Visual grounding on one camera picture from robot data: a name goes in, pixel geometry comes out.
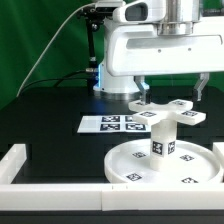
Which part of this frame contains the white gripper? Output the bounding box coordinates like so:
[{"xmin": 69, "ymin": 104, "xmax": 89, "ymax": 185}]
[{"xmin": 105, "ymin": 18, "xmax": 224, "ymax": 105}]

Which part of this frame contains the white cross-shaped table base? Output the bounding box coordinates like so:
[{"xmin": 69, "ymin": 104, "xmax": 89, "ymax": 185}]
[{"xmin": 129, "ymin": 99, "xmax": 206, "ymax": 126}]

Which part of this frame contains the white round table top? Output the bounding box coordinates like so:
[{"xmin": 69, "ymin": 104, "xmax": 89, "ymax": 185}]
[{"xmin": 104, "ymin": 139, "xmax": 224, "ymax": 185}]

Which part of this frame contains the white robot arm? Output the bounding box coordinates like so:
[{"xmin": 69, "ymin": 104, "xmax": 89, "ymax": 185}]
[{"xmin": 92, "ymin": 0, "xmax": 224, "ymax": 102}]

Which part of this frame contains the white marker sheet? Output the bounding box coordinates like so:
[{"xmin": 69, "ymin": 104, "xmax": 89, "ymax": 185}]
[{"xmin": 78, "ymin": 115, "xmax": 151, "ymax": 133}]

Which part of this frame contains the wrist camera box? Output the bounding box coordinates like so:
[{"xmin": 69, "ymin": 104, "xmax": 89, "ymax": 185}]
[{"xmin": 112, "ymin": 0, "xmax": 166, "ymax": 23}]

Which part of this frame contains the black camera stand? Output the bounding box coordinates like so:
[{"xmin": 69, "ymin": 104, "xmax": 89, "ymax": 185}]
[{"xmin": 78, "ymin": 0, "xmax": 123, "ymax": 93}]

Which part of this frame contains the black cable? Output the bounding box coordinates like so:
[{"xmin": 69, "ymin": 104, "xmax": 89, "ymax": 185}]
[{"xmin": 20, "ymin": 69, "xmax": 98, "ymax": 95}]

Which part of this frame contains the white U-shaped border frame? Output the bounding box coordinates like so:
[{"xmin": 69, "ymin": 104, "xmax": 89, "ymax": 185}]
[{"xmin": 0, "ymin": 144, "xmax": 224, "ymax": 211}]

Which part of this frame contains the white cable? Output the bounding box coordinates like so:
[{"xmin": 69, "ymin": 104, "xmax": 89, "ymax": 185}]
[{"xmin": 16, "ymin": 2, "xmax": 98, "ymax": 98}]

